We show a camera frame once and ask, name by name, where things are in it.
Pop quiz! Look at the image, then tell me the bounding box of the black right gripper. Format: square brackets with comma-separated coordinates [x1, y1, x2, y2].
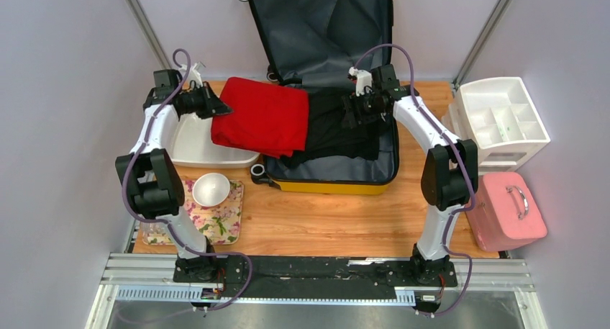
[341, 88, 385, 129]

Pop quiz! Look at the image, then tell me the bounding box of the black garment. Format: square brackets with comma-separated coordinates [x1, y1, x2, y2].
[280, 89, 380, 168]

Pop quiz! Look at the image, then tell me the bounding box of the white rectangular basin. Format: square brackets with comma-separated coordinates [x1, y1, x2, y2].
[168, 114, 260, 168]

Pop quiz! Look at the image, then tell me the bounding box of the red garment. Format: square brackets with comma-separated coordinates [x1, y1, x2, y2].
[211, 77, 309, 158]

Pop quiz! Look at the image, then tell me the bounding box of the yellow cartoon hard-shell suitcase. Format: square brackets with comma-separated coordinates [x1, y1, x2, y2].
[240, 0, 399, 195]

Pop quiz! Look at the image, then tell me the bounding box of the pink jewelry box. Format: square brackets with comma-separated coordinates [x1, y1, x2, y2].
[467, 172, 548, 252]

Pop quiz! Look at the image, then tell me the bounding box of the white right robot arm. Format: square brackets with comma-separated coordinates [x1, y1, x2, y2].
[342, 65, 478, 285]

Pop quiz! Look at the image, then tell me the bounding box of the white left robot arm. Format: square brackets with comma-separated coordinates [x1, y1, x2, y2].
[115, 66, 231, 283]

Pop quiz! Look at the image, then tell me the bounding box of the white small bowl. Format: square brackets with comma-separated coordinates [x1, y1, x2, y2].
[191, 173, 231, 207]

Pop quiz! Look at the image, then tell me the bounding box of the floral tray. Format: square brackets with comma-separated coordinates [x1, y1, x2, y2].
[142, 178, 244, 245]

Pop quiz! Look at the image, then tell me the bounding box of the clear glass cup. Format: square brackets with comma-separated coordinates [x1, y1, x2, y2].
[140, 223, 167, 238]

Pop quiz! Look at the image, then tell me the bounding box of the white drawer organizer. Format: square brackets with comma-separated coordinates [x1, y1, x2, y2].
[441, 77, 550, 173]

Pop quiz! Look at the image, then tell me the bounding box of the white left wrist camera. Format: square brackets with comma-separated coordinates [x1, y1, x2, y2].
[178, 62, 205, 91]

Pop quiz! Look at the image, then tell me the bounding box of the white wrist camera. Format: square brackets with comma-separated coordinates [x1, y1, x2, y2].
[348, 67, 373, 96]
[178, 62, 205, 91]

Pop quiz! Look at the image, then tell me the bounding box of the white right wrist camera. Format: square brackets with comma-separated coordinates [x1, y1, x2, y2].
[348, 67, 373, 96]

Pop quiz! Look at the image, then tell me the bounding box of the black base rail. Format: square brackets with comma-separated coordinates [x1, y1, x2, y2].
[173, 256, 458, 300]

